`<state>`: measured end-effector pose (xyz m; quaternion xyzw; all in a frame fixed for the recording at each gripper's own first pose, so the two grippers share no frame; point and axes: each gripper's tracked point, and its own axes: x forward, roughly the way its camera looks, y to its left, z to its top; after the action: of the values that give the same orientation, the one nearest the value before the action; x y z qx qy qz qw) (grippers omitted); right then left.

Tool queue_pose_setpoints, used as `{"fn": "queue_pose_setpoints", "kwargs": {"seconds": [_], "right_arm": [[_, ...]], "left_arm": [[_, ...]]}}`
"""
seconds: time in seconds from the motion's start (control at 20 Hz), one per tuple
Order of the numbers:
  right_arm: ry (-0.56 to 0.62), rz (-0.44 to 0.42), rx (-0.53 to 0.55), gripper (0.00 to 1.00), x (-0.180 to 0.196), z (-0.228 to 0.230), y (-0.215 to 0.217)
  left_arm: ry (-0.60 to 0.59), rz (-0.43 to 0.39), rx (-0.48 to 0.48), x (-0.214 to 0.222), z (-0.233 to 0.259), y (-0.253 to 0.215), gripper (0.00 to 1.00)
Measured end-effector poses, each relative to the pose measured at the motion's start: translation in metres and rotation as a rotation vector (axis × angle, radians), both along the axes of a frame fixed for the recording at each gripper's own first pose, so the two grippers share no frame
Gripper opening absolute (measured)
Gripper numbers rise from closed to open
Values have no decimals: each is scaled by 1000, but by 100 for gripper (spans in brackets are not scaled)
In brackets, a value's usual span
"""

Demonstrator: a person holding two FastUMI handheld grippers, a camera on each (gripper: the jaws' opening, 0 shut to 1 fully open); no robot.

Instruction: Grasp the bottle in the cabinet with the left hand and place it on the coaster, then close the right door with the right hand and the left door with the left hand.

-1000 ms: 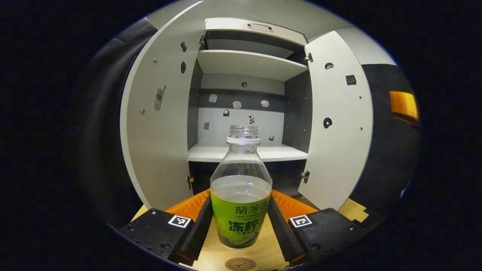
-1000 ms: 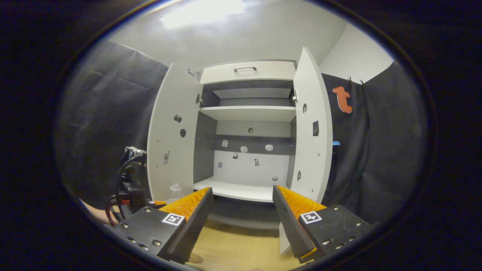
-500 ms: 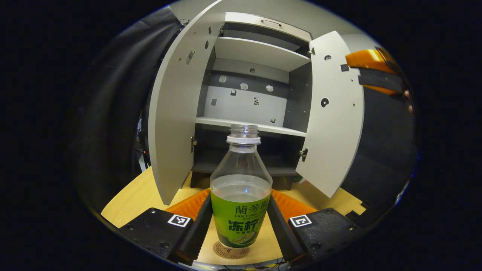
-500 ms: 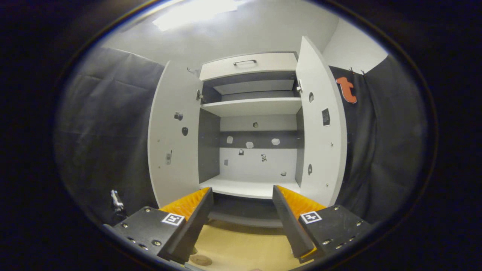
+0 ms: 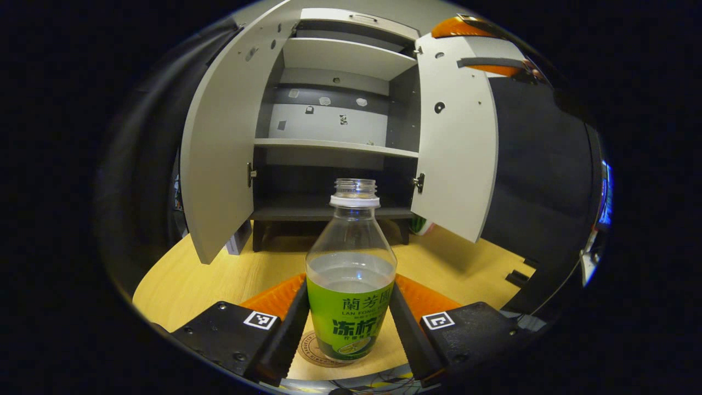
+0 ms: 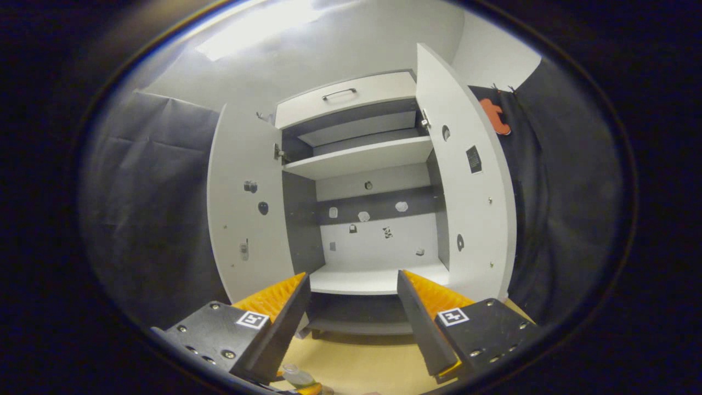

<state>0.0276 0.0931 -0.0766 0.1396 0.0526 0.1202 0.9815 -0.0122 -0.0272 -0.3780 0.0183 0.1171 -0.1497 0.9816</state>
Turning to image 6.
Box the white cabinet shelf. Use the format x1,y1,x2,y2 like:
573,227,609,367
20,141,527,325
309,262,450,296
282,136,434,180

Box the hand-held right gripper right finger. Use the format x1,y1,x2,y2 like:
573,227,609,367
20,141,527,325
397,269,542,385

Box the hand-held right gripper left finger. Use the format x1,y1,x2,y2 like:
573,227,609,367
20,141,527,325
151,273,312,385

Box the white cabinet door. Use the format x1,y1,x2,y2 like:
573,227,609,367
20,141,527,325
415,43,518,303
207,104,309,306

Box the green label bottle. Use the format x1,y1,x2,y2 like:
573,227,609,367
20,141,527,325
282,363,320,388

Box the white cabinet drawer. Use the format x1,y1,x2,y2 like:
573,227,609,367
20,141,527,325
274,70,417,130

